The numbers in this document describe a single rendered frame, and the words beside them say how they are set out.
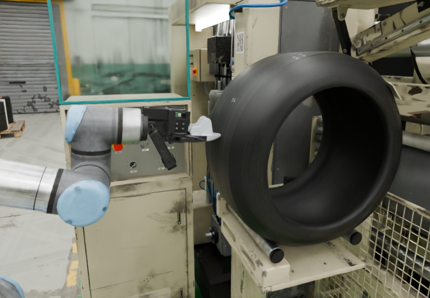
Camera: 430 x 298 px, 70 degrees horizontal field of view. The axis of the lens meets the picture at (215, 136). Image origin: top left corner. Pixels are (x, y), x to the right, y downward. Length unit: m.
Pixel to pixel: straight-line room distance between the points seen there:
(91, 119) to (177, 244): 1.04
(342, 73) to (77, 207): 0.68
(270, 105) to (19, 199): 0.55
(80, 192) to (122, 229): 0.94
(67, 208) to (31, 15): 9.67
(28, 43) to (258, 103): 9.60
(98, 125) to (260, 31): 0.68
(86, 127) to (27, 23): 9.51
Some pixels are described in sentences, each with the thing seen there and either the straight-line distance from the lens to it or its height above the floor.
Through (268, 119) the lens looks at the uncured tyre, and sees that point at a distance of 0.75.
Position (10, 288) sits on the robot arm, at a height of 0.86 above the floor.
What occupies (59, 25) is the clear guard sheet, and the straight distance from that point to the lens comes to 1.41.
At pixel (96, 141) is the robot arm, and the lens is 0.75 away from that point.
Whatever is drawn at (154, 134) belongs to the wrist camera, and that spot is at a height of 1.27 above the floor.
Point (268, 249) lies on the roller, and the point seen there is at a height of 0.91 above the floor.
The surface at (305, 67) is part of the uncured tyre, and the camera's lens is 0.81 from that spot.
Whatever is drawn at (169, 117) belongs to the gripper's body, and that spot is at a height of 1.31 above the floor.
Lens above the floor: 1.44
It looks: 14 degrees down
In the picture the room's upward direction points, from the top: straight up
